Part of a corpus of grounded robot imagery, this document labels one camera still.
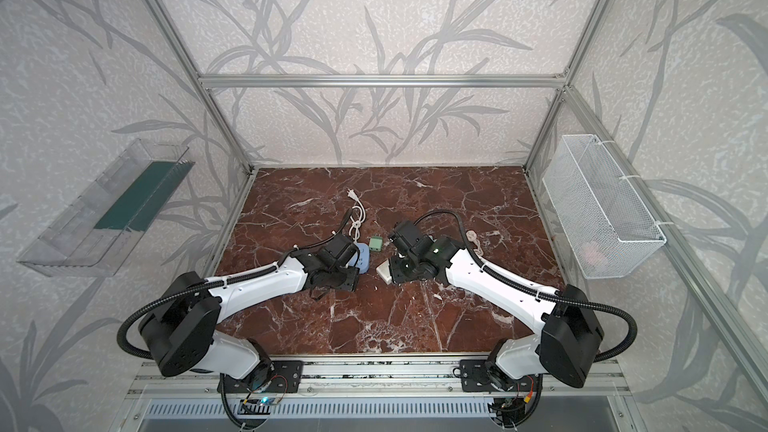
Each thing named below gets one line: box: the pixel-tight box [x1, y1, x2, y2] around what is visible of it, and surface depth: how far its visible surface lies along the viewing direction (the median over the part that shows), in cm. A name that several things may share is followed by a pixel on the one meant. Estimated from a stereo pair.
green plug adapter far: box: [369, 236, 383, 252], surface depth 99 cm
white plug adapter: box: [376, 260, 392, 285], surface depth 91 cm
